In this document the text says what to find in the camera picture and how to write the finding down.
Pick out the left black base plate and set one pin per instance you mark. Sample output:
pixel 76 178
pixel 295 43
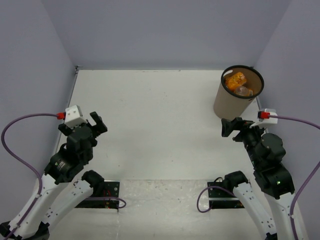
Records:
pixel 108 189

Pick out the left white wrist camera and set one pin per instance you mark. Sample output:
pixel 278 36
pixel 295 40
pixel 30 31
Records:
pixel 74 117

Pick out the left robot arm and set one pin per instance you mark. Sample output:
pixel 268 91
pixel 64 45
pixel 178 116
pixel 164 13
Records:
pixel 63 166

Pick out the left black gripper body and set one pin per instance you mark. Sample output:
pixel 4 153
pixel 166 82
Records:
pixel 65 128

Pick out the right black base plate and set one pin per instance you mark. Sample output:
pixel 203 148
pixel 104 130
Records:
pixel 219 199

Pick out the brown cardboard bin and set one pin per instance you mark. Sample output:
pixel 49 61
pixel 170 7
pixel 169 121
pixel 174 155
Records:
pixel 229 105

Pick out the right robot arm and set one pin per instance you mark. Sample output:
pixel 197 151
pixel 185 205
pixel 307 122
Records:
pixel 266 152

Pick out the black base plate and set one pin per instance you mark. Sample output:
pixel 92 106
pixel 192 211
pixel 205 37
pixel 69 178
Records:
pixel 108 189
pixel 219 199

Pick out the white bottle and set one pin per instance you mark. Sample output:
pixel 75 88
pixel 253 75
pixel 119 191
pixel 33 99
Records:
pixel 243 91

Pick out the orange bottle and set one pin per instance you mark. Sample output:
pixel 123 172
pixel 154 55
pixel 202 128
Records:
pixel 236 80

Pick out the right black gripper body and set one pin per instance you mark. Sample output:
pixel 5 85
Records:
pixel 249 135

